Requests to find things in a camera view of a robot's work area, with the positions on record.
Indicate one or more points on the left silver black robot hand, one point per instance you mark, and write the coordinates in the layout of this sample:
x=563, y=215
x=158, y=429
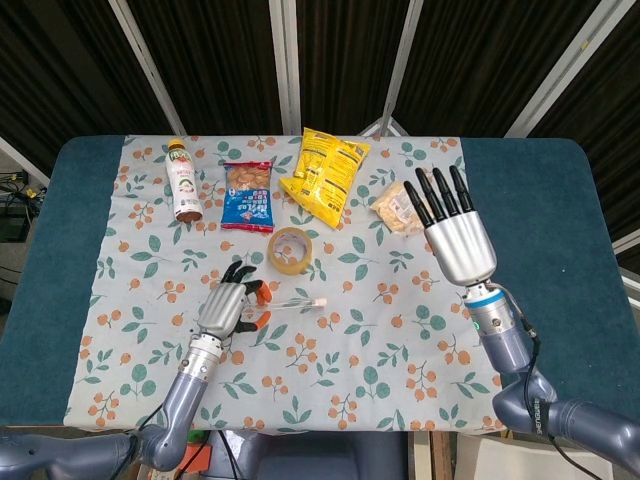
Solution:
x=222, y=310

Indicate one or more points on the yellow snack bag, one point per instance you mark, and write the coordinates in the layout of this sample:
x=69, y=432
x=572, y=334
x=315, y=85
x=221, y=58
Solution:
x=325, y=175

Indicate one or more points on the yellowish clear tape roll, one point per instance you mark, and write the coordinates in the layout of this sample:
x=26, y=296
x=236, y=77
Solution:
x=277, y=262

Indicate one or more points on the teal felt table mat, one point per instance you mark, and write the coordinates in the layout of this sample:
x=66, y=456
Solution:
x=545, y=200

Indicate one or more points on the dark folding screen white frames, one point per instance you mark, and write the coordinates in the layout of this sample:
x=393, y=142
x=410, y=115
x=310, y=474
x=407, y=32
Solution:
x=220, y=60

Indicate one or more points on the orange box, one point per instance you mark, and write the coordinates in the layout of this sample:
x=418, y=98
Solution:
x=197, y=457

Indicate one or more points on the floral fruit print tablecloth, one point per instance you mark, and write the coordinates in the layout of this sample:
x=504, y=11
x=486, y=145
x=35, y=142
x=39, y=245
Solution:
x=350, y=360

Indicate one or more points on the clear bag of beige snacks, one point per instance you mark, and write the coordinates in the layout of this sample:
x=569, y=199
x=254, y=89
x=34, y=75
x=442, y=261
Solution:
x=395, y=207

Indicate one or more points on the clear plastic tube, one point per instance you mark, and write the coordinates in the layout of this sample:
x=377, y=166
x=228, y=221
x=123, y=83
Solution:
x=295, y=303

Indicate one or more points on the beige rectangular block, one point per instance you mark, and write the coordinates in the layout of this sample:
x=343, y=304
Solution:
x=320, y=303

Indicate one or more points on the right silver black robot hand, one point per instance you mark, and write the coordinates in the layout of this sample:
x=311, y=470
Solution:
x=460, y=245

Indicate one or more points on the blue biscuit snack bag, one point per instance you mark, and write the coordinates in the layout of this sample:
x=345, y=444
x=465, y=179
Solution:
x=248, y=200

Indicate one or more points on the white board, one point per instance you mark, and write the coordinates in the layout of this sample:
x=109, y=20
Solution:
x=495, y=460

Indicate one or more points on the white drink bottle yellow cap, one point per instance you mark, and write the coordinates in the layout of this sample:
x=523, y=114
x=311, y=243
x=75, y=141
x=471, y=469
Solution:
x=183, y=185

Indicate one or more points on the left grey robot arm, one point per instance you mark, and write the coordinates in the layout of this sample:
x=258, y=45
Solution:
x=185, y=400

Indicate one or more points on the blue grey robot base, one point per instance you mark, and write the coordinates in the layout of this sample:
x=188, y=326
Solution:
x=310, y=457

